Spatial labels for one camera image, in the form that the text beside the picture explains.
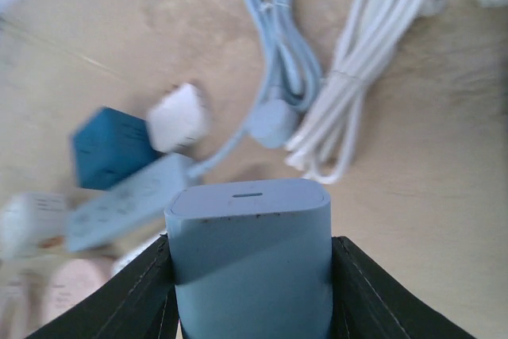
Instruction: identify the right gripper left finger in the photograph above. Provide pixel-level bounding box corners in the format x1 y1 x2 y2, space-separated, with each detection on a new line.
29 235 179 339

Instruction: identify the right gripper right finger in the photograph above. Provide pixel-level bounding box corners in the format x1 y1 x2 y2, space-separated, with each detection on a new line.
331 237 472 338

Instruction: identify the small blue charger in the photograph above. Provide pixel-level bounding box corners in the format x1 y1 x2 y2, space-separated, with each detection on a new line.
165 179 333 338

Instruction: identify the pink round power strip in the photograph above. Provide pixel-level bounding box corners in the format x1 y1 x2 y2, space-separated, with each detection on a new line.
0 257 112 339

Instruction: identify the light blue power strip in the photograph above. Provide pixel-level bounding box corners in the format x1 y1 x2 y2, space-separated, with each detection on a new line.
66 153 200 252

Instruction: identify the white cube socket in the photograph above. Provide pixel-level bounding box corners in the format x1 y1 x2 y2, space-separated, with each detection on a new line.
1 192 69 260

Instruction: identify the dark blue cube socket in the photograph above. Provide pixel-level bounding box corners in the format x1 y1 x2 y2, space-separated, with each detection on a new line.
71 106 159 191

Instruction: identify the white charger block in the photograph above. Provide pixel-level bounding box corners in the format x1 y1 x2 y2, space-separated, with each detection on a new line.
146 83 211 153

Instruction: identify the light blue coiled cable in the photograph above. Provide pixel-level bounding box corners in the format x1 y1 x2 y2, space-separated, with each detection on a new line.
190 0 323 179

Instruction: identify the white coiled cable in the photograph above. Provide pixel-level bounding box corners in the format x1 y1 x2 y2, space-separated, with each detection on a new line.
284 0 445 185

